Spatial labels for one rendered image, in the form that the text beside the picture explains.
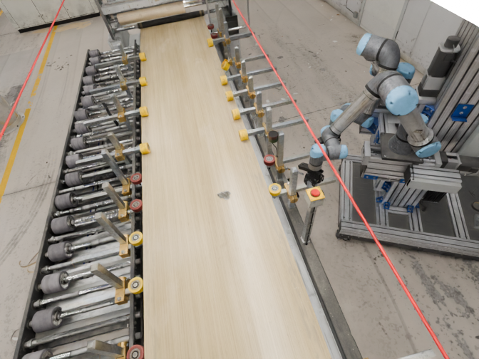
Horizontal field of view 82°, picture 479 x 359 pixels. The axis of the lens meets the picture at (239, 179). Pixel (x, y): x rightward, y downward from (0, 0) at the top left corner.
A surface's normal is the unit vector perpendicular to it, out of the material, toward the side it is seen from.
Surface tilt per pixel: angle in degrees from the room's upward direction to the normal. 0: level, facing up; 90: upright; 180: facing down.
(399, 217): 0
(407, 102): 84
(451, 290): 0
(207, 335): 0
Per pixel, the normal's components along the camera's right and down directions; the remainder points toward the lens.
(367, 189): -0.10, -0.61
